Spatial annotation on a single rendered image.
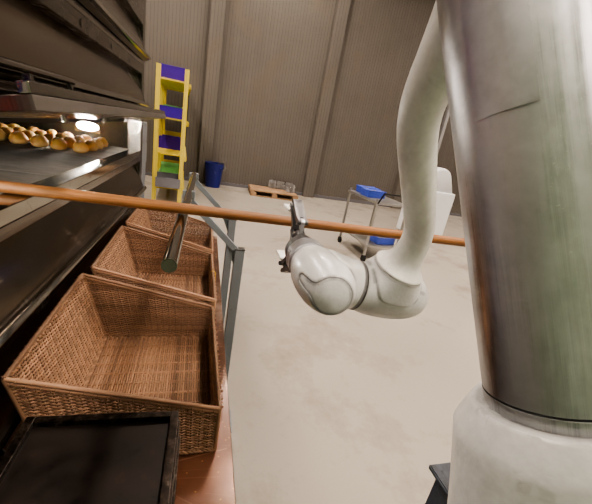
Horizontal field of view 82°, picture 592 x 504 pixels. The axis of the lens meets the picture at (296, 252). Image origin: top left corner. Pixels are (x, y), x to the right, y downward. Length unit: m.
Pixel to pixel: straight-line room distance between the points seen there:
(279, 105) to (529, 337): 8.67
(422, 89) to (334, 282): 0.31
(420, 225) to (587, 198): 0.37
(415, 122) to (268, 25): 8.54
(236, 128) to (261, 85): 1.13
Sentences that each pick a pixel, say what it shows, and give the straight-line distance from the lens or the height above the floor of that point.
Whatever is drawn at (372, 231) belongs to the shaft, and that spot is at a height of 1.19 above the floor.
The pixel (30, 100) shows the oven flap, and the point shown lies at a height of 1.42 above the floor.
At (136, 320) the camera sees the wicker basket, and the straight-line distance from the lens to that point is 1.48.
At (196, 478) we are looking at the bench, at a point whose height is 0.58.
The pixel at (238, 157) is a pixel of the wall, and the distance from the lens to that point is 8.73.
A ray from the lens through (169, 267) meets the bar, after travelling 0.70.
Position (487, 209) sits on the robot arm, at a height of 1.41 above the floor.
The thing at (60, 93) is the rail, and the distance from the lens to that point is 0.83.
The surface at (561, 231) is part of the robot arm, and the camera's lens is 0.28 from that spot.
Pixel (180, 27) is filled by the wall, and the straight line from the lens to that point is 8.85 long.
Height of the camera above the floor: 1.43
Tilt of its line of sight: 18 degrees down
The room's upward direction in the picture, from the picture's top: 10 degrees clockwise
